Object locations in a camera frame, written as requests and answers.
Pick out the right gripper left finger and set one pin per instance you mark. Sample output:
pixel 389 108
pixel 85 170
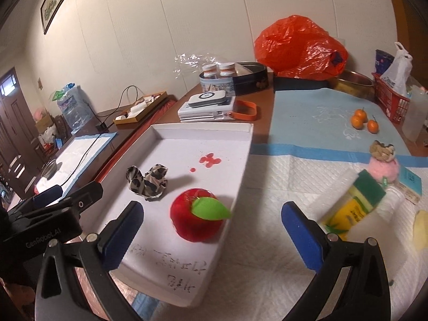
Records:
pixel 118 235

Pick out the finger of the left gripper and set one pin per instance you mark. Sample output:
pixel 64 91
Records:
pixel 83 198
pixel 46 197

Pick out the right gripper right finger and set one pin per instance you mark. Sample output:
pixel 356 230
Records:
pixel 309 239

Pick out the brown beige braided scrunchie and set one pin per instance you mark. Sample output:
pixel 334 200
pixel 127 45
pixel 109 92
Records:
pixel 382 152

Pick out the small metal dish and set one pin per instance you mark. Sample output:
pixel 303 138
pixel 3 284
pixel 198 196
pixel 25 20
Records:
pixel 50 169

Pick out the pad on side table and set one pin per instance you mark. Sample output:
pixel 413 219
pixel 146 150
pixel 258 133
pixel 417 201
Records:
pixel 83 157

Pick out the leopard print scrunchie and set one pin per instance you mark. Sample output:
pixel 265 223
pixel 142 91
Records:
pixel 150 185

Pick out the wooden side table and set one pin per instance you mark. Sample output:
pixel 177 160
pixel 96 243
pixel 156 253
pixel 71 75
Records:
pixel 17 174

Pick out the red plush apple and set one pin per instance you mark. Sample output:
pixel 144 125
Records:
pixel 197 215

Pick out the large water bottle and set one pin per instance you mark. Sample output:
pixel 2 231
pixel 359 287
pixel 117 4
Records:
pixel 74 108

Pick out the pink fluffy ball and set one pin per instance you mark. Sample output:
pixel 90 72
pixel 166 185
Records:
pixel 381 170

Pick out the white foam tray box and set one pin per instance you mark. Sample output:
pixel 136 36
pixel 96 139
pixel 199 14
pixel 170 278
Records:
pixel 187 177

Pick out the blue white absorbent pad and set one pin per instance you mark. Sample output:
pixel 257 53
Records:
pixel 260 275

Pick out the yellow sponge piece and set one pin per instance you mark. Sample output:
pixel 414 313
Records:
pixel 420 230

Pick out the wooden tray with items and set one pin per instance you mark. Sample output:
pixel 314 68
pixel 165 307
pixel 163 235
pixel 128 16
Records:
pixel 141 109

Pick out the mandarin orange left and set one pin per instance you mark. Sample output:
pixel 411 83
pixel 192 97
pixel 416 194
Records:
pixel 357 122

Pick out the mandarin orange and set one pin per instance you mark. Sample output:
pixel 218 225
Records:
pixel 372 126
pixel 357 122
pixel 361 113

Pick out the mandarin orange right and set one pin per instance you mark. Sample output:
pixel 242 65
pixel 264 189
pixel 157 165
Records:
pixel 372 126

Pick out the mandarin orange back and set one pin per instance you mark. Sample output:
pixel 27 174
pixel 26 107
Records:
pixel 361 113

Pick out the red plastic basket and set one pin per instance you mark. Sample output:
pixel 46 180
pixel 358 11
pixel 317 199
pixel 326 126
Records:
pixel 392 104

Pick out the translucent plastic jug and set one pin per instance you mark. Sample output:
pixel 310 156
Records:
pixel 416 114

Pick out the metal bowl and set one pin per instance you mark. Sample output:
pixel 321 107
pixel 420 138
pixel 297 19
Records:
pixel 353 83

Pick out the white device box stack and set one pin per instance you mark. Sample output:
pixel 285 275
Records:
pixel 208 106

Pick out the clear plastic wrap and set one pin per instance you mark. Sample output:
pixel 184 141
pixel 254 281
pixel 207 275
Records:
pixel 187 63

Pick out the round tin with bottles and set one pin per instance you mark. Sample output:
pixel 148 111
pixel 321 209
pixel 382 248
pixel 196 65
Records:
pixel 219 77

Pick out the white plastic bag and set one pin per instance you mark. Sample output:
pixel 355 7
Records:
pixel 398 72

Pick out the orange plastic bag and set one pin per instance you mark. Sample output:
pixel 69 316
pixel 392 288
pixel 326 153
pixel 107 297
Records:
pixel 296 47

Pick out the orange strap handle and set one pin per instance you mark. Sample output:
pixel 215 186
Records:
pixel 245 111

